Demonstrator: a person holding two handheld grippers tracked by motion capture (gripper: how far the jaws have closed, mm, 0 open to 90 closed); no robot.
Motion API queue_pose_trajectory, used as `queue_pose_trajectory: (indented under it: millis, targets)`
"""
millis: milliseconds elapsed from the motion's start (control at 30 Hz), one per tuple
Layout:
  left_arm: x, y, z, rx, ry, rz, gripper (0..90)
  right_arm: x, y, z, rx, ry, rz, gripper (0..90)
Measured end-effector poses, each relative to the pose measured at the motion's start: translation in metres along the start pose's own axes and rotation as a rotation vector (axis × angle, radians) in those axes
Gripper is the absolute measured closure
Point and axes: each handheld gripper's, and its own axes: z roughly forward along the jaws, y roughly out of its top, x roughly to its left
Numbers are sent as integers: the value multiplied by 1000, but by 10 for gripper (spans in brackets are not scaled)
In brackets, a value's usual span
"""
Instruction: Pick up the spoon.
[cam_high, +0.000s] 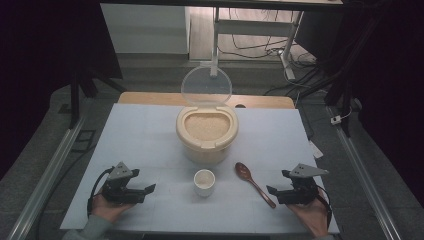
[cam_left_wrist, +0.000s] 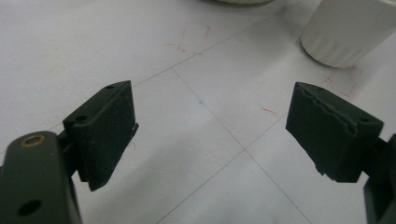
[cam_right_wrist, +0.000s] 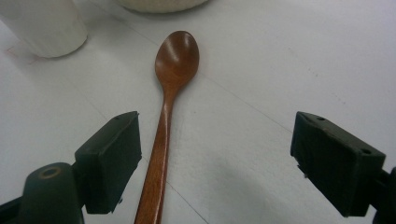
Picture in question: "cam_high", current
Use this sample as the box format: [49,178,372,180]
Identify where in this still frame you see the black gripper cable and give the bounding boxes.
[86,166,116,218]
[315,188,334,231]

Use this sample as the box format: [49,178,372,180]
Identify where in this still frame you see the white tag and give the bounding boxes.
[307,139,325,160]

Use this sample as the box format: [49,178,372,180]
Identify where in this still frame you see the pale table mat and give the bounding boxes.
[59,102,341,235]

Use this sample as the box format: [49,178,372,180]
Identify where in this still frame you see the brown wooden spoon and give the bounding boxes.
[234,161,278,210]

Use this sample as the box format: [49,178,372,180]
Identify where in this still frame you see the black floor bracket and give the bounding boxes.
[70,129,97,154]

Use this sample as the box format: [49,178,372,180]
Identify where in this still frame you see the black stand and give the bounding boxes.
[67,65,128,130]
[263,19,371,138]

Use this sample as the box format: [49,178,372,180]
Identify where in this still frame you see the aluminium rail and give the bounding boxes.
[5,115,88,240]
[325,105,405,240]

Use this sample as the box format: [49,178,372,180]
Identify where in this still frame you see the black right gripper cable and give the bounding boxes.
[315,188,334,231]

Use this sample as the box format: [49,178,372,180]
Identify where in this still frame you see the person's right hand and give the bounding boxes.
[286,188,332,239]

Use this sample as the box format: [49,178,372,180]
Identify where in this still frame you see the white rice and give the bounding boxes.
[183,112,231,142]

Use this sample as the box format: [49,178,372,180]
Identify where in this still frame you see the clear plastic container lid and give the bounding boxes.
[180,64,233,108]

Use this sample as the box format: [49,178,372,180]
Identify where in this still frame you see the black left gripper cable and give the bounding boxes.
[86,166,116,218]

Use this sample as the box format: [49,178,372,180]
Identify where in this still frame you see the beige rice container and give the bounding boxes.
[175,104,240,165]

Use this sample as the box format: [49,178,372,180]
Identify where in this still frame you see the white desk frame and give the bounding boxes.
[209,6,305,81]

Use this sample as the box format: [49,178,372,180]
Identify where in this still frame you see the person's left hand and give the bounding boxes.
[91,192,135,224]

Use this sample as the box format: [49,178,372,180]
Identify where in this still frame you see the white cabinet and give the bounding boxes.
[100,3,191,55]

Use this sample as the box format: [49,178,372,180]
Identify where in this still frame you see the wooden table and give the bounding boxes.
[117,91,296,110]

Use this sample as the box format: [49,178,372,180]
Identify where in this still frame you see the black floor cables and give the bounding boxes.
[217,7,318,69]

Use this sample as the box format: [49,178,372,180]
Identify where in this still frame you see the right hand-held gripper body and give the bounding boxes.
[277,162,330,205]

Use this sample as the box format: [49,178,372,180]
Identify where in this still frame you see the white cup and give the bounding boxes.
[193,168,217,198]

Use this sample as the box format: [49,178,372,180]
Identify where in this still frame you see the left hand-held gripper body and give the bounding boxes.
[100,161,148,205]

